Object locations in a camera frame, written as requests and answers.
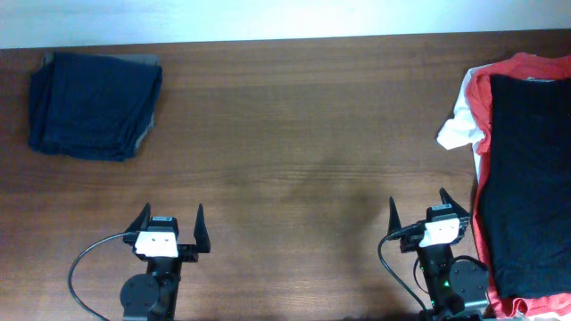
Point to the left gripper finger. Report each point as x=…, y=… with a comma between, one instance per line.
x=202, y=239
x=141, y=222

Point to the black t-shirt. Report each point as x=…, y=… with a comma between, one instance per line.
x=525, y=203

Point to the folded navy blue garment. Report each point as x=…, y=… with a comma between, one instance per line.
x=91, y=107

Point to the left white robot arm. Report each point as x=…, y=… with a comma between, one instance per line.
x=153, y=295

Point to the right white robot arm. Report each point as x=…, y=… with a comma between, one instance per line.
x=456, y=285

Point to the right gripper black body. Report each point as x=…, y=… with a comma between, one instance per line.
x=409, y=242

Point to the red printed t-shirt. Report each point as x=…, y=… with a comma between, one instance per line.
x=478, y=94

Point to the white t-shirt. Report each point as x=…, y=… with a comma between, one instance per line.
x=462, y=129

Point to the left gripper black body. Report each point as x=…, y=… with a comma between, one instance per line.
x=187, y=251

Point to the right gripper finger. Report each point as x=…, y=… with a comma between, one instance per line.
x=394, y=225
x=457, y=209

